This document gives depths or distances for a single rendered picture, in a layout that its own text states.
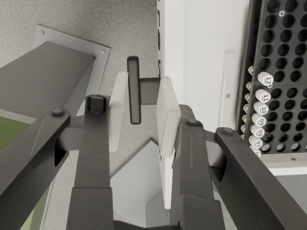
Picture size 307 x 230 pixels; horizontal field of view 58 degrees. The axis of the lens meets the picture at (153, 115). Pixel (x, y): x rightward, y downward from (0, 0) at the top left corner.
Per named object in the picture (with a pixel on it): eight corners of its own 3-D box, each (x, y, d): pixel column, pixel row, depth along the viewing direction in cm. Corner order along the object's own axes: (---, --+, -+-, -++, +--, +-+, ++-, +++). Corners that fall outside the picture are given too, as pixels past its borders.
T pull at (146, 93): (130, 121, 31) (130, 127, 30) (126, 54, 28) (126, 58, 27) (162, 120, 31) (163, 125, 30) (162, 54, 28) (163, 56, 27)
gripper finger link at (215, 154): (182, 140, 14) (239, 146, 14) (172, 102, 19) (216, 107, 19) (177, 164, 15) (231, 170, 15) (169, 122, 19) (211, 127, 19)
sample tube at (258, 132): (240, 121, 35) (253, 138, 31) (240, 112, 35) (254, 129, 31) (250, 119, 35) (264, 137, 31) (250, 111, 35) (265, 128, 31)
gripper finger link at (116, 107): (117, 153, 16) (104, 151, 16) (124, 106, 22) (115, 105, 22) (122, 106, 15) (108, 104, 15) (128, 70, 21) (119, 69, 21)
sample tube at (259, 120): (240, 111, 35) (254, 127, 31) (241, 101, 34) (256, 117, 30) (250, 110, 35) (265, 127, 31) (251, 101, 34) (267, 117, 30)
